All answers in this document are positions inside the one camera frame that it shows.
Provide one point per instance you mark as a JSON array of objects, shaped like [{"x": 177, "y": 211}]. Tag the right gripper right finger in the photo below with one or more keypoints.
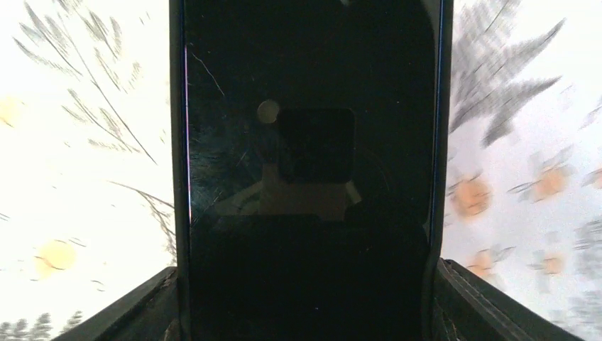
[{"x": 465, "y": 307}]

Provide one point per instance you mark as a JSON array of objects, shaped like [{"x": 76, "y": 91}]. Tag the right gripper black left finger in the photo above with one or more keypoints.
[{"x": 148, "y": 312}]

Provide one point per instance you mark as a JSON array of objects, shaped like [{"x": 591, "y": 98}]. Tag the black phone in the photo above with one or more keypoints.
[{"x": 309, "y": 151}]

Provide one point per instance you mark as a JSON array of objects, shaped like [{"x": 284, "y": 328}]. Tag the floral patterned table mat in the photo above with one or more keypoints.
[{"x": 87, "y": 184}]

